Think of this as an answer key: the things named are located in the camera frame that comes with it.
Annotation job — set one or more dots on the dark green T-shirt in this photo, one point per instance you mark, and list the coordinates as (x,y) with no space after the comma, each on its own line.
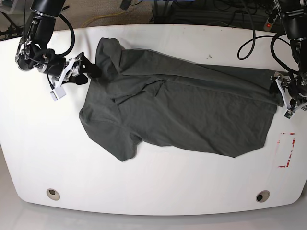
(145,96)

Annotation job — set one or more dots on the left table grommet hole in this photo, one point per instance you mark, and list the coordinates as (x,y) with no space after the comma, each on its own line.
(53,194)

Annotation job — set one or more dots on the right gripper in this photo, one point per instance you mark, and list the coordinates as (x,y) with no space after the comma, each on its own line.
(81,66)

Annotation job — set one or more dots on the table grommet hole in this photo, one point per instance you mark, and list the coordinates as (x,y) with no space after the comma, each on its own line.
(262,196)
(53,194)

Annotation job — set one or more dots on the right table grommet hole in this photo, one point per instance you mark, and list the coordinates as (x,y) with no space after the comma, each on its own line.
(262,196)

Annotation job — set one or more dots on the white power strip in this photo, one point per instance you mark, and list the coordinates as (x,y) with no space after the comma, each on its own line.
(270,22)

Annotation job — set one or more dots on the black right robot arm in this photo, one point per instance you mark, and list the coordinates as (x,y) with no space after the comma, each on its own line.
(33,51)

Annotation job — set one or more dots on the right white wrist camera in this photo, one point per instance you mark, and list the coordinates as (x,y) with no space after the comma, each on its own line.
(58,92)

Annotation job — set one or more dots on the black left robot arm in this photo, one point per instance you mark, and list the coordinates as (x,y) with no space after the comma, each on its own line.
(293,15)

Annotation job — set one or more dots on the red tape marking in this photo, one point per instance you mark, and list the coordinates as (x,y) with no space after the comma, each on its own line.
(284,149)

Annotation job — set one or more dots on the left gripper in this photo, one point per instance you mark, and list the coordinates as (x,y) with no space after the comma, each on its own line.
(293,85)

